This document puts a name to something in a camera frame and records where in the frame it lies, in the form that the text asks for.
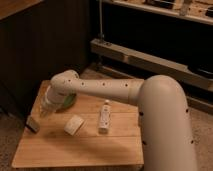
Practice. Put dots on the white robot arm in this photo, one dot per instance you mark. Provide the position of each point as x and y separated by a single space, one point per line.
163 112

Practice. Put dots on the grey whiteboard eraser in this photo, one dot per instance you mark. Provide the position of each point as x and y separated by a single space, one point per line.
32 124

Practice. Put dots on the grey metal shelf beam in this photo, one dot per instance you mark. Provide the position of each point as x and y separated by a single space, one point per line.
150 63

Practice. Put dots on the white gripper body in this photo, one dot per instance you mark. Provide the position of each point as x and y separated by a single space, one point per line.
47 108

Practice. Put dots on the dark wooden cabinet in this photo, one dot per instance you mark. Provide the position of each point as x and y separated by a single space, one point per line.
36 44

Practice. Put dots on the white glue bottle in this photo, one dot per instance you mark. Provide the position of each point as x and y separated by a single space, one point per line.
104 118

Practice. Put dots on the green bowl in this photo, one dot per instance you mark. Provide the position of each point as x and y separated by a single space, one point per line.
66 102

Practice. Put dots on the upper metal shelf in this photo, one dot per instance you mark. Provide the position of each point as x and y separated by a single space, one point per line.
200 11

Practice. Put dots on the wooden folding table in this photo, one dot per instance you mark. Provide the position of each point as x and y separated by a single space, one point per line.
53 147

